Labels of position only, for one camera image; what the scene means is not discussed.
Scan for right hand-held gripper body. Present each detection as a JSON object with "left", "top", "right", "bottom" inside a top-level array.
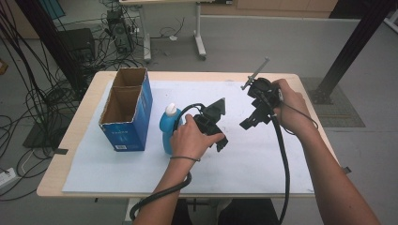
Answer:
[{"left": 240, "top": 56, "right": 283, "bottom": 126}]

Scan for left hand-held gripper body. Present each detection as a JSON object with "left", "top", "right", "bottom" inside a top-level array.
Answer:
[{"left": 192, "top": 97, "right": 227, "bottom": 137}]

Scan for blue bottle with white cap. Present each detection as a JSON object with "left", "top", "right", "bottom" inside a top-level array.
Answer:
[{"left": 159, "top": 102, "right": 184, "bottom": 156}]

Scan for blue cardboard box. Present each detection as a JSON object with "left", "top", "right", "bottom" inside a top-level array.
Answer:
[{"left": 99, "top": 67, "right": 154, "bottom": 153}]

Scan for person's right hand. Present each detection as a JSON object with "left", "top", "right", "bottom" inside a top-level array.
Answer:
[{"left": 271, "top": 78, "right": 314, "bottom": 139}]

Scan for person's left hand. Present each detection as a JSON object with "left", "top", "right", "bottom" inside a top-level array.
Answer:
[{"left": 170, "top": 113, "right": 225, "bottom": 161}]

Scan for white table mat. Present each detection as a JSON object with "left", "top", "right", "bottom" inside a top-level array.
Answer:
[{"left": 61, "top": 79, "right": 315, "bottom": 195}]

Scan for thin black wrist band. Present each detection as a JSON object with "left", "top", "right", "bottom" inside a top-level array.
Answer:
[{"left": 169, "top": 155, "right": 202, "bottom": 163}]

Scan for person's legs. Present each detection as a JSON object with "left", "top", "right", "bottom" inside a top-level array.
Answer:
[{"left": 171, "top": 198, "right": 280, "bottom": 225}]

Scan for grey floor grid mat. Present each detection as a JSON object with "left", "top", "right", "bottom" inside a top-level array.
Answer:
[{"left": 299, "top": 77, "right": 366, "bottom": 128}]

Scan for white desk with wheels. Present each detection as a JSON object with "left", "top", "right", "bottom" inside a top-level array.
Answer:
[{"left": 118, "top": 0, "right": 234, "bottom": 63}]

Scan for black computer tower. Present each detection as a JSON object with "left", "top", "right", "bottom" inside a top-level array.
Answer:
[{"left": 105, "top": 8, "right": 136, "bottom": 54}]

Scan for black equipment box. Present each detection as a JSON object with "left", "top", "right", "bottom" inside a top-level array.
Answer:
[{"left": 56, "top": 27, "right": 97, "bottom": 65}]

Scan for white power strip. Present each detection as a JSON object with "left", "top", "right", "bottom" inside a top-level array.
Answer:
[{"left": 0, "top": 167, "right": 18, "bottom": 189}]

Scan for thin black wire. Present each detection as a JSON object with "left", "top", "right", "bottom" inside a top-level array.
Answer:
[{"left": 279, "top": 100, "right": 319, "bottom": 137}]

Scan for thick black right gripper cable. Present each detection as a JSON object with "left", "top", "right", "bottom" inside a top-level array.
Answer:
[{"left": 261, "top": 93, "right": 291, "bottom": 225}]

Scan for thick black gripper cable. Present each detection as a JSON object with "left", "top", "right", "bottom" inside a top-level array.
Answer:
[
  {"left": 261, "top": 93, "right": 291, "bottom": 225},
  {"left": 129, "top": 102, "right": 206, "bottom": 222}
]

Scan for thick black left gripper cable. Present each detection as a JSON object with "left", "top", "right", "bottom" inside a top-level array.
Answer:
[{"left": 129, "top": 102, "right": 206, "bottom": 222}]

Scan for black metal post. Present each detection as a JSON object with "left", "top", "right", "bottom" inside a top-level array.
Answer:
[
  {"left": 14, "top": 0, "right": 89, "bottom": 97},
  {"left": 309, "top": 0, "right": 398, "bottom": 106}
]

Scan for black floor base plate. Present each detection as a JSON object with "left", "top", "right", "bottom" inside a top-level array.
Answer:
[{"left": 22, "top": 121, "right": 73, "bottom": 150}]

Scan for bundle of black floor cables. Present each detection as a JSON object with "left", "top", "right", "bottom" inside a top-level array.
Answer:
[{"left": 0, "top": 0, "right": 148, "bottom": 203}]

